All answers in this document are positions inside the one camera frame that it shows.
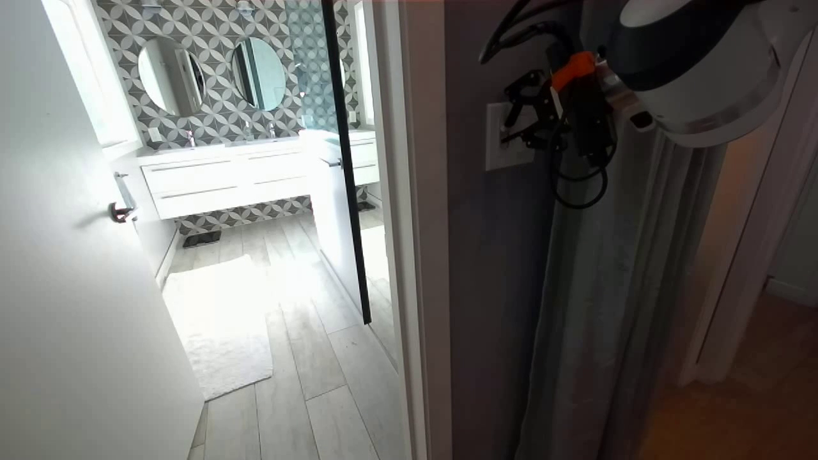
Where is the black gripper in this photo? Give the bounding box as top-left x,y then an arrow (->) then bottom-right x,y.
497,46 -> 621,165

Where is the white light switch plate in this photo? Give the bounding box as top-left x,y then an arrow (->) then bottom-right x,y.
483,100 -> 540,176

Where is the white bathtub surround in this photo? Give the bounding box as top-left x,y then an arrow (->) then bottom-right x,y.
298,125 -> 379,286

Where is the grey curtain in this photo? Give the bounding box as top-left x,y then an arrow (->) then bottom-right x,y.
508,79 -> 729,460

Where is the white hallway doorway trim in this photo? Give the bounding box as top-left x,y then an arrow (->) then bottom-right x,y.
676,46 -> 818,389

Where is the white vanity cabinet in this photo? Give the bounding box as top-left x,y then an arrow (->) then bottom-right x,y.
136,125 -> 384,224

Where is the white bath mat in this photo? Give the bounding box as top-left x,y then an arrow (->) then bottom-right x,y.
159,253 -> 275,404

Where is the white door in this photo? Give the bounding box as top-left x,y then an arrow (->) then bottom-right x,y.
0,0 -> 206,460

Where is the orange cable clip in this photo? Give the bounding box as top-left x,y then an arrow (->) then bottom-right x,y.
547,49 -> 601,92

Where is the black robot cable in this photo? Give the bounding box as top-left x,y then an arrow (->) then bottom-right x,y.
476,0 -> 621,212

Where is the white bathroom door frame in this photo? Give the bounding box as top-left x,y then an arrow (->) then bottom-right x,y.
367,0 -> 455,460

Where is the black shower glass frame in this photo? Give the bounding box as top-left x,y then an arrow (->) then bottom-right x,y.
317,0 -> 375,327

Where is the round wall mirror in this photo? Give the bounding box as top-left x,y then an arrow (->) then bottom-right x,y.
227,32 -> 290,115
136,35 -> 206,119

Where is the metal door handle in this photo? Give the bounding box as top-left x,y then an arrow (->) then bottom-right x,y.
104,196 -> 140,226

